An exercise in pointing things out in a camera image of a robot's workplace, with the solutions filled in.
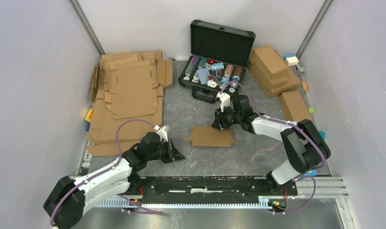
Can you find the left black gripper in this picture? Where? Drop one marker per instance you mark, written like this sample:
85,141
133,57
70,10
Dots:
172,153

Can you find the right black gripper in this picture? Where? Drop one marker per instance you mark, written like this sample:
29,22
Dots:
217,123

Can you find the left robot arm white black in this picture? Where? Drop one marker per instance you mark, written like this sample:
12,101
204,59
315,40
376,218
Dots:
70,199

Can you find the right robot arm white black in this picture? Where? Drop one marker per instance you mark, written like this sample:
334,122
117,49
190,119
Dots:
304,146

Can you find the small folded cardboard box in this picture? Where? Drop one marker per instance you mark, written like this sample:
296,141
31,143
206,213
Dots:
294,107

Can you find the large folded cardboard box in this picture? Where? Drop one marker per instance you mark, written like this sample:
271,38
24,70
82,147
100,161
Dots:
275,86

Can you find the black poker chip case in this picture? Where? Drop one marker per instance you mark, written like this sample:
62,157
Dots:
219,56

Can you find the stack of flat cardboard sheets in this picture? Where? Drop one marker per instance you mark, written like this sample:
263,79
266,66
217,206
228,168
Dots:
127,91

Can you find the orange yellow block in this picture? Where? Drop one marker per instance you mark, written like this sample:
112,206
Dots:
89,115

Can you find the small wooden cube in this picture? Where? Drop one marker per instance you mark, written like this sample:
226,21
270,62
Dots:
305,86

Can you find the blue white toy block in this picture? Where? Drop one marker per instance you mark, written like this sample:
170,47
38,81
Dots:
291,59

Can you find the teal cube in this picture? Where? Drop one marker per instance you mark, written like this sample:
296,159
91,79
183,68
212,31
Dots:
322,134

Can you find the blue green white block stack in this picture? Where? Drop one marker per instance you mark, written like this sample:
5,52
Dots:
311,173

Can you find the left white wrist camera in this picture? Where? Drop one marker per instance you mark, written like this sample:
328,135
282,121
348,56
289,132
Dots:
162,132

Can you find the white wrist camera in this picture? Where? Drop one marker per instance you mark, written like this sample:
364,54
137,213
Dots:
162,132
224,99

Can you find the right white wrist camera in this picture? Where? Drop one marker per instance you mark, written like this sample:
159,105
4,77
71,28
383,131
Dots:
224,99

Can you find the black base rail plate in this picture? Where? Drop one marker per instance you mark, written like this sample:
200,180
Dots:
207,190

